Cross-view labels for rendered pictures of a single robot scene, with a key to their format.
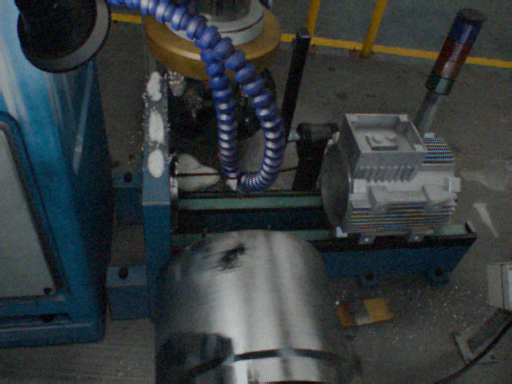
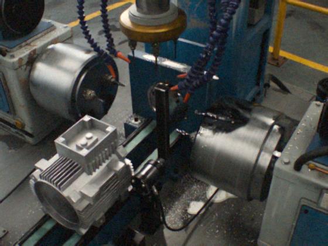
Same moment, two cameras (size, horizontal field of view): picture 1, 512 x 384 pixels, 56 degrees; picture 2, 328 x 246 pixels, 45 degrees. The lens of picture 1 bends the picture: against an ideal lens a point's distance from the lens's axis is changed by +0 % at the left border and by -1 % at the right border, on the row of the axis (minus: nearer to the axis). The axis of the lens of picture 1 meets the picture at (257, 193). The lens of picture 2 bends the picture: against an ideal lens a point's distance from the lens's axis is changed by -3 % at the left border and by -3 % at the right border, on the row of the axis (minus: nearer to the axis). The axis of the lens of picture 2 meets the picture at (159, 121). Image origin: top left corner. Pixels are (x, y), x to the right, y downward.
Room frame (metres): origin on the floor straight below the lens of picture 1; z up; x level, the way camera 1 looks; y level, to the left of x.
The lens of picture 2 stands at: (1.37, -0.54, 1.79)
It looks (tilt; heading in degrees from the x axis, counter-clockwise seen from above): 39 degrees down; 141
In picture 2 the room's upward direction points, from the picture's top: 2 degrees counter-clockwise
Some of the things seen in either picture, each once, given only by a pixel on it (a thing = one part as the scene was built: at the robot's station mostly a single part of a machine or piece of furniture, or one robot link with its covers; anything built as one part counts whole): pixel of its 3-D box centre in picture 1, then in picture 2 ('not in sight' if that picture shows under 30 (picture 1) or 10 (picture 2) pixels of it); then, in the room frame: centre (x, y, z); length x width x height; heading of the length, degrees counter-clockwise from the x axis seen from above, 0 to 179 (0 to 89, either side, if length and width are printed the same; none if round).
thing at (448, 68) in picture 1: (449, 63); not in sight; (1.03, -0.38, 1.10); 0.06 x 0.06 x 0.04
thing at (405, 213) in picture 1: (383, 184); (82, 180); (0.68, -0.23, 1.01); 0.20 x 0.19 x 0.19; 106
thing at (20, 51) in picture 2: not in sight; (23, 73); (0.02, -0.10, 0.99); 0.35 x 0.31 x 0.37; 16
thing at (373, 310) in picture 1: (346, 316); not in sight; (0.50, -0.22, 0.80); 0.21 x 0.05 x 0.01; 113
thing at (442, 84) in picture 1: (441, 79); not in sight; (1.03, -0.38, 1.05); 0.06 x 0.06 x 0.04
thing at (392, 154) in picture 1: (379, 147); (87, 144); (0.67, -0.20, 1.11); 0.12 x 0.11 x 0.07; 106
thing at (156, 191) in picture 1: (138, 204); (177, 103); (0.55, 0.21, 0.97); 0.30 x 0.11 x 0.34; 16
